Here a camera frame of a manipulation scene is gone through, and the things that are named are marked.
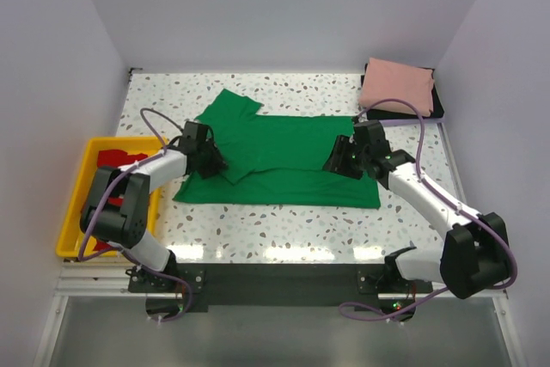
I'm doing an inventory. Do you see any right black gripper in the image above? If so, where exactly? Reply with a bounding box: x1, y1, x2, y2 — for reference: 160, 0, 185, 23
322, 135, 370, 180

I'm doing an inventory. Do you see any green t-shirt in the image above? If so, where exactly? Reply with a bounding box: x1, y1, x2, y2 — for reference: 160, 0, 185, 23
173, 89, 381, 209

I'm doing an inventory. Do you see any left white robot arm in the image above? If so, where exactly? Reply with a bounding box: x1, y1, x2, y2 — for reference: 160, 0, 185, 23
77, 121, 228, 291

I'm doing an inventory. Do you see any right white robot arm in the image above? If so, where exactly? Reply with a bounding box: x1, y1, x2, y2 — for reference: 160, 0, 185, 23
323, 118, 518, 299

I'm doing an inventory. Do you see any folded lavender t-shirt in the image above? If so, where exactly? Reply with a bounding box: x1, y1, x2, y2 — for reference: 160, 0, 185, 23
379, 117, 445, 127

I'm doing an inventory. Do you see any folded pink t-shirt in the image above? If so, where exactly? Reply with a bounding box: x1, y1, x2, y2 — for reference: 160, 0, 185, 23
358, 58, 434, 117

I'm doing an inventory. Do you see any red t-shirt in bin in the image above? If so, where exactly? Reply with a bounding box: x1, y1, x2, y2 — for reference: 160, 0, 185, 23
94, 149, 148, 252

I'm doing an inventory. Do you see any folded black t-shirt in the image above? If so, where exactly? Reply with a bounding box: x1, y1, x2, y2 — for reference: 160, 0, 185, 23
361, 75, 444, 120

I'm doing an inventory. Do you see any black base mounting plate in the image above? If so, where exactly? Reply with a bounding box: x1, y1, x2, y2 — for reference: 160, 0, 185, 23
125, 263, 432, 315

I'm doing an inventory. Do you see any yellow plastic bin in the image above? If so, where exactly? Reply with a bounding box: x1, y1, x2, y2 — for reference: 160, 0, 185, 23
56, 136, 161, 259

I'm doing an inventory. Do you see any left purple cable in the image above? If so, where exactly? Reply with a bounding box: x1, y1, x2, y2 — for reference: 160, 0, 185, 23
76, 107, 193, 322

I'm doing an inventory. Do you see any purple cable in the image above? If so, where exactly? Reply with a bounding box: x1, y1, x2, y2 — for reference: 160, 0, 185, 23
76, 107, 193, 322
338, 98, 519, 321

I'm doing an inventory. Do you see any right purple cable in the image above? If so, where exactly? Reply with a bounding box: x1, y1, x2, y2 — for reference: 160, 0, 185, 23
338, 98, 519, 321

